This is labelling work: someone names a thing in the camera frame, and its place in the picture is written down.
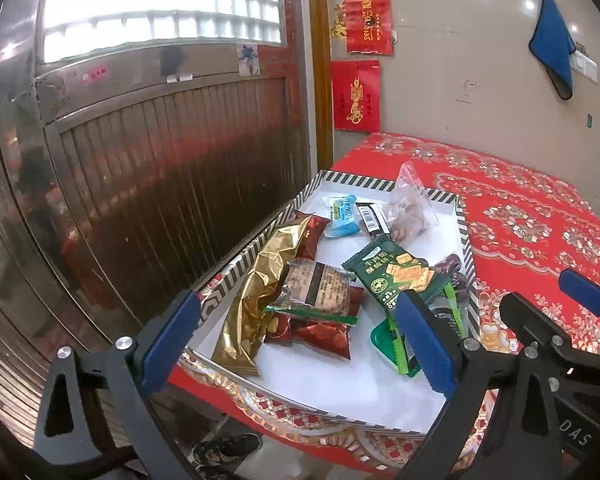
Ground red floral tablecloth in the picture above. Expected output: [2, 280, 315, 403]
[170, 132, 600, 476]

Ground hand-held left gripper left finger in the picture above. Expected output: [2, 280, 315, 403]
[32, 289, 202, 480]

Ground white wall switch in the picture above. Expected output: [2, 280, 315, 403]
[571, 50, 600, 83]

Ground metal door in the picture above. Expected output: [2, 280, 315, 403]
[0, 0, 313, 461]

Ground clear zip bag of walnuts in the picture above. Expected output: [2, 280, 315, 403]
[385, 161, 441, 241]

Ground striped cardboard box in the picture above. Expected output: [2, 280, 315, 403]
[180, 170, 481, 436]

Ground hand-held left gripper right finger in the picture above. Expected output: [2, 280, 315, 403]
[395, 289, 562, 480]

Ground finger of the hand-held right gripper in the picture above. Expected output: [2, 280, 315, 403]
[499, 290, 600, 386]
[558, 269, 600, 318]

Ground black sneaker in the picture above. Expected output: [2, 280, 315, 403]
[192, 432, 263, 472]

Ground dark green cracker packet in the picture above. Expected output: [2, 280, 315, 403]
[342, 235, 443, 331]

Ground blue cloth with black edge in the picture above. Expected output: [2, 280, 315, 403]
[528, 0, 577, 101]

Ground blue and white door sticker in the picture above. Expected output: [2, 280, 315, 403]
[236, 42, 261, 76]

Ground clear bag of red dates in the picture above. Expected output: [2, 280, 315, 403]
[432, 254, 473, 297]

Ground wooden door frame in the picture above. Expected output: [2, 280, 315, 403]
[305, 0, 335, 171]

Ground green plastic packet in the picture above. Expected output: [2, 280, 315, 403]
[390, 285, 468, 377]

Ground blue and white candy packet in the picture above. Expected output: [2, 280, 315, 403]
[325, 195, 362, 237]

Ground wide red wall poster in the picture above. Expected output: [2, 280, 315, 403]
[344, 0, 396, 56]

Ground long gold foil packet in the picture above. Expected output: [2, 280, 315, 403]
[211, 222, 313, 378]

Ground long dark brown stick packet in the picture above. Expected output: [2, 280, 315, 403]
[355, 201, 388, 241]

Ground clear cake packet green edge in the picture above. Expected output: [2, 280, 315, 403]
[264, 259, 366, 325]

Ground red snack packet gold print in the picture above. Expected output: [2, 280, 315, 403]
[264, 310, 353, 361]
[294, 211, 331, 261]

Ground dark door sticker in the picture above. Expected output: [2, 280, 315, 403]
[160, 47, 187, 75]

